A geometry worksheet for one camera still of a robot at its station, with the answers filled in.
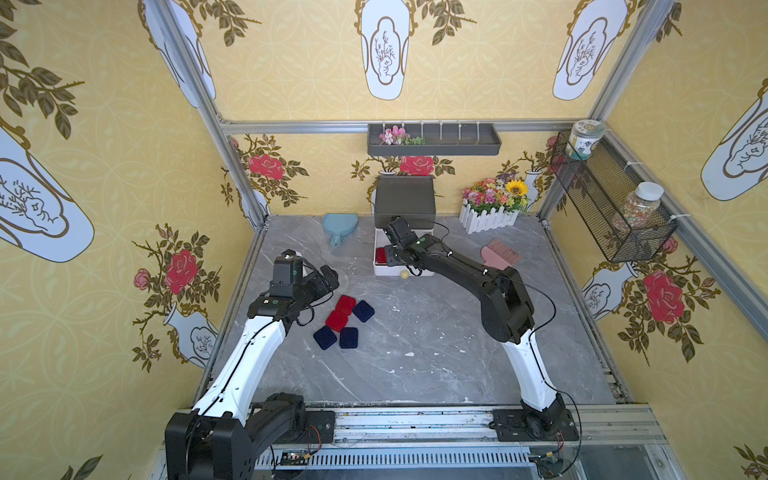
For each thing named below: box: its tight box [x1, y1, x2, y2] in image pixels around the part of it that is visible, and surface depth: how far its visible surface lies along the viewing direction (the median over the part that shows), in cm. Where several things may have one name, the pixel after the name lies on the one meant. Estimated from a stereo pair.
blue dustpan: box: [322, 213, 359, 247], surface depth 123 cm
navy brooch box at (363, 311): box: [352, 300, 375, 323], surface depth 96 cm
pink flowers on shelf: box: [379, 125, 425, 146], surface depth 89 cm
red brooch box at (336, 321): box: [325, 310, 348, 332], surface depth 94 cm
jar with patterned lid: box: [565, 119, 606, 161], surface depth 87 cm
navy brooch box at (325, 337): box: [313, 326, 337, 350], surface depth 90 cm
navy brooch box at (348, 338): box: [339, 327, 359, 349], surface depth 92 cm
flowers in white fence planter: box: [459, 174, 529, 234], surface depth 109 cm
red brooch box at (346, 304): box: [336, 295, 357, 315], surface depth 97 cm
